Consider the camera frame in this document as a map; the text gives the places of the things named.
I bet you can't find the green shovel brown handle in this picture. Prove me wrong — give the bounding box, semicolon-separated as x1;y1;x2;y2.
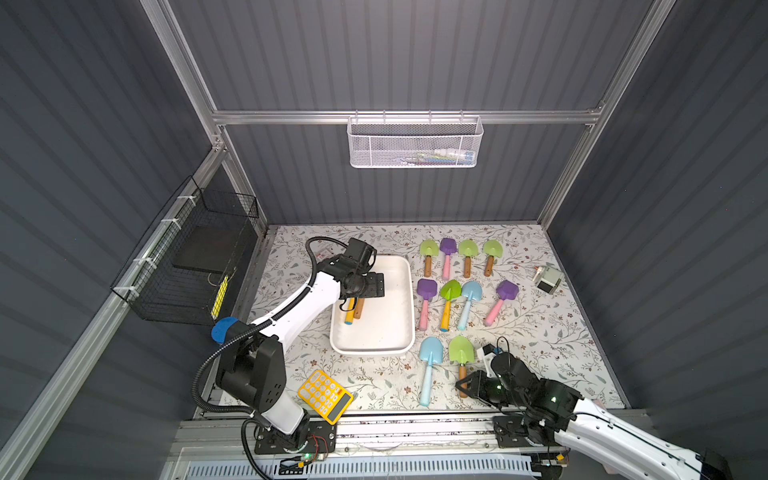
458;239;479;278

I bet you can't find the green shovel wooden handle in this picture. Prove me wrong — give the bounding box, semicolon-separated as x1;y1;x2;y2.
449;336;475;382
483;240;503;277
419;239;439;277

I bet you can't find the white wire mesh basket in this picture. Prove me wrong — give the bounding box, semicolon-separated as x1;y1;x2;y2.
346;115;484;169

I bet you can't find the blue shovel blue handle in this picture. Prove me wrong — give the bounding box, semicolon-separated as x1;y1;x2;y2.
419;336;444;407

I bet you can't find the purple shovel pink handle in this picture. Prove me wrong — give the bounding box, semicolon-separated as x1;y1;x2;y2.
416;278;438;331
439;237;458;281

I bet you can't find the yellow calculator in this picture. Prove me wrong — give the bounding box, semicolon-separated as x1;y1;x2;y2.
298;370;354;425

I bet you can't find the light blue shovel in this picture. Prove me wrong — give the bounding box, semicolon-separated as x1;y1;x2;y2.
457;281;482;331

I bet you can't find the yellow shovel wooden handle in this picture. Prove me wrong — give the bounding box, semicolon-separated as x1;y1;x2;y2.
353;298;365;320

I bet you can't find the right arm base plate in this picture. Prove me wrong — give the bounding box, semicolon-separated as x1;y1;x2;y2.
491;416;571;450

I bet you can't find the pale green tape dispenser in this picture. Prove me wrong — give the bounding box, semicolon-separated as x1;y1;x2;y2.
533;265;565;294

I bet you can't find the black corrugated cable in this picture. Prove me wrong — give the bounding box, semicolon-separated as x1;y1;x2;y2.
191;236;349;416

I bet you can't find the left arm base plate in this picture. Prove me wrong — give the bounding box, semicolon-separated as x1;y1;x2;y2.
253;419;337;455

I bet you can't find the green shovel yellow handle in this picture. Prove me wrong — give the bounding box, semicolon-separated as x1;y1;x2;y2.
439;279;462;332

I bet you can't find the black wire basket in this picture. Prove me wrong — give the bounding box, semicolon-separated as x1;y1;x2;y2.
112;178;261;326

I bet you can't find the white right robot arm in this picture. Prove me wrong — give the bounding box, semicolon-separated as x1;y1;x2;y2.
455;352;733;479

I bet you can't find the white plastic storage box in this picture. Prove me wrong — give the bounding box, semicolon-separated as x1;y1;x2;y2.
329;255;415;356

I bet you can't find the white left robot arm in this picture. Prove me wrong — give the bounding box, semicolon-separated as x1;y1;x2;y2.
215;236;385;436

